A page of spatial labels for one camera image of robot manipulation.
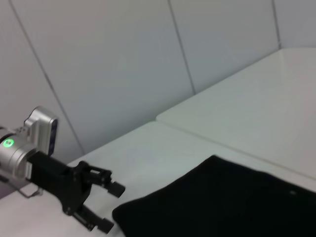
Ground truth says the left arm cable with plugs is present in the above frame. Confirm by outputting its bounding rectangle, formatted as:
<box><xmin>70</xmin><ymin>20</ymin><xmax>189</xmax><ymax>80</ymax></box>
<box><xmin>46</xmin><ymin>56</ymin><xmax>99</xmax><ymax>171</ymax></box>
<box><xmin>9</xmin><ymin>182</ymin><xmax>44</xmax><ymax>198</ymax></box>

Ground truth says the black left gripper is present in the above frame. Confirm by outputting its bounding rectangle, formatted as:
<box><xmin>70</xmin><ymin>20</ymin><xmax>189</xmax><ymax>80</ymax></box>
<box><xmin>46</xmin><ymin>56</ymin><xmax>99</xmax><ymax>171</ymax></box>
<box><xmin>26</xmin><ymin>151</ymin><xmax>126</xmax><ymax>234</ymax></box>

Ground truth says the black t-shirt with FREE print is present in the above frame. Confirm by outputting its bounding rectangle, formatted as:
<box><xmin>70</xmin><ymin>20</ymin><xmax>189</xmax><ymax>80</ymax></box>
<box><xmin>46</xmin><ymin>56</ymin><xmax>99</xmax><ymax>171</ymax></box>
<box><xmin>112</xmin><ymin>155</ymin><xmax>316</xmax><ymax>237</ymax></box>

